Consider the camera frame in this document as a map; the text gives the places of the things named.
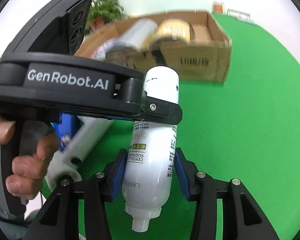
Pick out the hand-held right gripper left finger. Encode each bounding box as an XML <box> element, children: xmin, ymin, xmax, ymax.
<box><xmin>22</xmin><ymin>148</ymin><xmax>129</xmax><ymax>240</ymax></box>

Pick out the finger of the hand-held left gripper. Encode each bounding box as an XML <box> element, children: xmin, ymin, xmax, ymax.
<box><xmin>140</xmin><ymin>90</ymin><xmax>183</xmax><ymax>125</ymax></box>

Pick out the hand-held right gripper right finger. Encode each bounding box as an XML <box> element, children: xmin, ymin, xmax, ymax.
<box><xmin>174</xmin><ymin>147</ymin><xmax>280</xmax><ymax>240</ymax></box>

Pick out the white spray bottle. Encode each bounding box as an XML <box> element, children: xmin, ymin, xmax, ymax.
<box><xmin>122</xmin><ymin>65</ymin><xmax>180</xmax><ymax>232</ymax></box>

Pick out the large cardboard box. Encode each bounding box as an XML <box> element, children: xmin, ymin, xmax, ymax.
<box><xmin>74</xmin><ymin>10</ymin><xmax>232</xmax><ymax>84</ymax></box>

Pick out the cartoon printed box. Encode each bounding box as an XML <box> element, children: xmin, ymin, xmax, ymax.
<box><xmin>94</xmin><ymin>36</ymin><xmax>123</xmax><ymax>60</ymax></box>

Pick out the yellow can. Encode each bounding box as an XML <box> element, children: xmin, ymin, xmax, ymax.
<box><xmin>150</xmin><ymin>17</ymin><xmax>192</xmax><ymax>48</ymax></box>

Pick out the silver can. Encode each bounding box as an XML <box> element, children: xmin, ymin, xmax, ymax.
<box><xmin>115</xmin><ymin>19</ymin><xmax>158</xmax><ymax>52</ymax></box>

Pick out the person's left hand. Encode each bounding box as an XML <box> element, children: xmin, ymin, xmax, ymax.
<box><xmin>0</xmin><ymin>114</ymin><xmax>60</xmax><ymax>200</ymax></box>

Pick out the blue and white tube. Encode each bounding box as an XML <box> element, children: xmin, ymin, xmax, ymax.
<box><xmin>44</xmin><ymin>111</ymin><xmax>113</xmax><ymax>193</ymax></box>

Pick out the green table cloth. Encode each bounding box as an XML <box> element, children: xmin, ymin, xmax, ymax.
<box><xmin>75</xmin><ymin>12</ymin><xmax>300</xmax><ymax>240</ymax></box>

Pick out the potted green plant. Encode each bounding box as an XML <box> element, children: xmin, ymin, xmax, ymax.
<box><xmin>86</xmin><ymin>0</ymin><xmax>127</xmax><ymax>30</ymax></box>

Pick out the small orange box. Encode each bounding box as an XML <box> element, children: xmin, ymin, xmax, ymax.
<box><xmin>212</xmin><ymin>1</ymin><xmax>225</xmax><ymax>13</ymax></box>

